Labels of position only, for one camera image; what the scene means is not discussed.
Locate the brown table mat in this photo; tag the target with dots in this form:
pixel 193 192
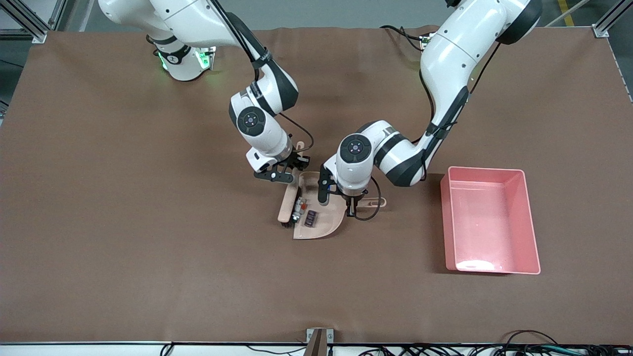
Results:
pixel 148 247

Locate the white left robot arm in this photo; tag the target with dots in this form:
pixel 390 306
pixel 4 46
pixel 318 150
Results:
pixel 445 59

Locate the beige plastic dustpan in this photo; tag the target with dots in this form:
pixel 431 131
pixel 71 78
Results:
pixel 329 217

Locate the dark brown cylindrical capacitor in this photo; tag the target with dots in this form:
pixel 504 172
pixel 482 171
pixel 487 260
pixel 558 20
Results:
pixel 310 218

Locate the white orange green push-button switch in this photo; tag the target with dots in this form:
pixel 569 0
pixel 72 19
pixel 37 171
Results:
pixel 298 207

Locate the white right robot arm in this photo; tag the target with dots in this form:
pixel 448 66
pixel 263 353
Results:
pixel 274 141

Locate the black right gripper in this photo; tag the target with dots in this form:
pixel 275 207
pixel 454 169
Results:
pixel 298 161

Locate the metal table edge bracket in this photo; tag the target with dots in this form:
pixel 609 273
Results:
pixel 319 338

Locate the aluminium frame post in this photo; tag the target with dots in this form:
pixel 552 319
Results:
pixel 29 22
pixel 610 20

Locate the beige hand brush black bristles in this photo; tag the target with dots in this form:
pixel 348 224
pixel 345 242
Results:
pixel 286 205

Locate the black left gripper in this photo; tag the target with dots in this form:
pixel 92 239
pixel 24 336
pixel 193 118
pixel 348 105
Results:
pixel 352 202

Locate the pink plastic bin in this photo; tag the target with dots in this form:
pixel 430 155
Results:
pixel 489 222

